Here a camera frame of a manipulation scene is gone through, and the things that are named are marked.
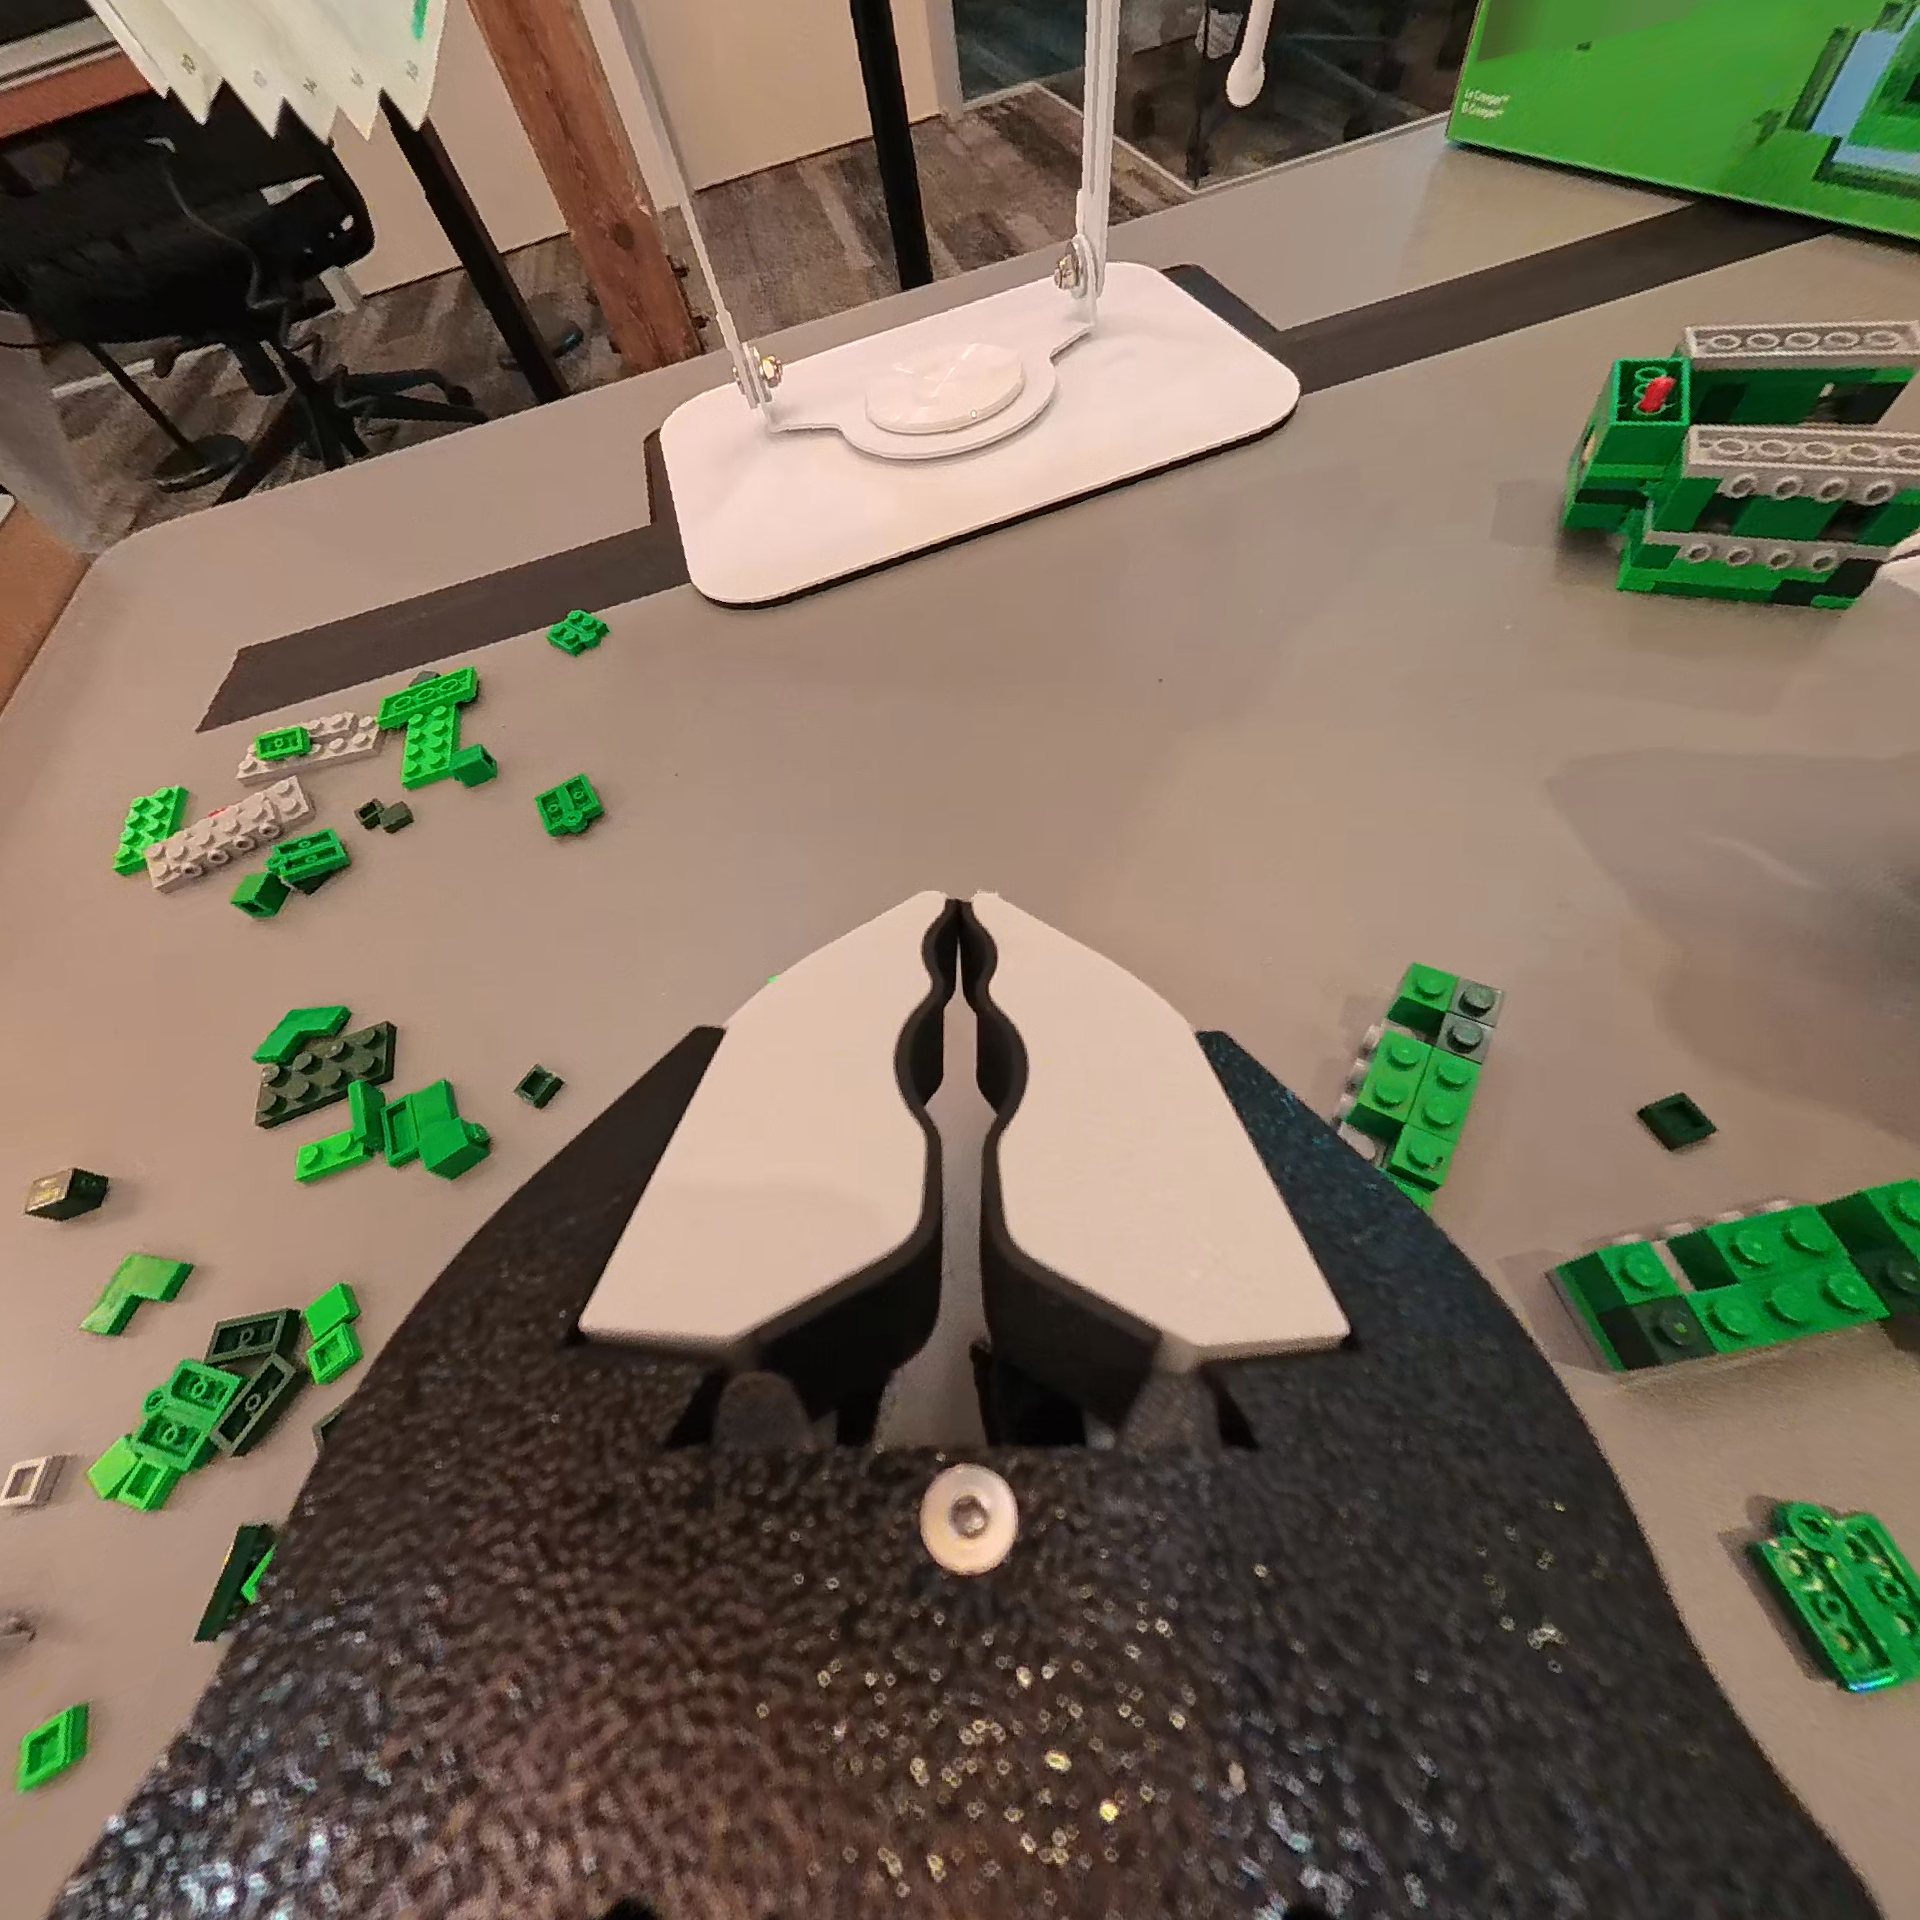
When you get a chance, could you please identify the black office chair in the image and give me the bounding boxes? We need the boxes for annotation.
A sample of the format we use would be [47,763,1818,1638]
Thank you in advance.
[0,89,495,505]

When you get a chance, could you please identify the black tape strip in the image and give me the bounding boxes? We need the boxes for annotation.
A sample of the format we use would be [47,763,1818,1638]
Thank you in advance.
[193,193,1824,736]

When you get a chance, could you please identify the grey desk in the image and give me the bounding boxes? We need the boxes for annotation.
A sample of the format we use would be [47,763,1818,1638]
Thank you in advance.
[0,113,1920,1920]

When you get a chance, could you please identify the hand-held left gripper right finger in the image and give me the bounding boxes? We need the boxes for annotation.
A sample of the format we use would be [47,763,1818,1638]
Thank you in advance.
[960,890,1356,1445]

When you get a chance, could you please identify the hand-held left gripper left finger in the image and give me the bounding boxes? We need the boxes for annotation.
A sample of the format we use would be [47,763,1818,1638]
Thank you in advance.
[575,890,961,1445]

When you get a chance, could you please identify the green grey brick build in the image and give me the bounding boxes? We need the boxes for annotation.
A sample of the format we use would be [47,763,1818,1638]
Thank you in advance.
[1558,322,1920,608]

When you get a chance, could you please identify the scatter of loose small bricks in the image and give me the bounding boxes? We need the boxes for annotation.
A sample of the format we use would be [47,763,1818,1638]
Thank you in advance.
[0,608,616,1795]

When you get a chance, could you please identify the wooden post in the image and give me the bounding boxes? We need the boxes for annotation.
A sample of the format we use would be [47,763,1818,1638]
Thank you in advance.
[464,0,706,377]

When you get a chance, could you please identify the green cardboard box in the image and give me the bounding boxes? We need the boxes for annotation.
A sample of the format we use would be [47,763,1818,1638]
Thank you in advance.
[1442,0,1920,242]

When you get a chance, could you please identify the hanging white paper sheets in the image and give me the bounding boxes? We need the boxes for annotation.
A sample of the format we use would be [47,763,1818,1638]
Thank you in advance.
[89,0,452,145]

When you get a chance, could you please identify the black slanted stand leg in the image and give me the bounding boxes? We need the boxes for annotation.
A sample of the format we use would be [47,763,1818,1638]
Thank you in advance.
[375,105,570,406]

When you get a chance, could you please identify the white flat-base stand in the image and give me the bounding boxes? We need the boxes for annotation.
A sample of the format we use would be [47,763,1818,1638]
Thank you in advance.
[615,0,1300,608]

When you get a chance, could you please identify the small green plate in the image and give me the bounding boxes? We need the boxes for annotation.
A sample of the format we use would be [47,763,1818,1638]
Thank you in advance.
[1745,1500,1920,1697]

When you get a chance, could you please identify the black tripod pole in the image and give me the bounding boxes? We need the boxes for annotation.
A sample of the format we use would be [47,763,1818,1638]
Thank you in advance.
[847,0,934,294]

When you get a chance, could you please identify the long green brick assembly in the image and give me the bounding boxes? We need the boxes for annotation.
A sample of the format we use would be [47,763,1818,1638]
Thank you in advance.
[1551,1178,1920,1374]

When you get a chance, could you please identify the stepped green brick assembly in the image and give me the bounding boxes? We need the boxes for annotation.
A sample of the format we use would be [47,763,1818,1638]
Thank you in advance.
[1334,960,1505,1213]

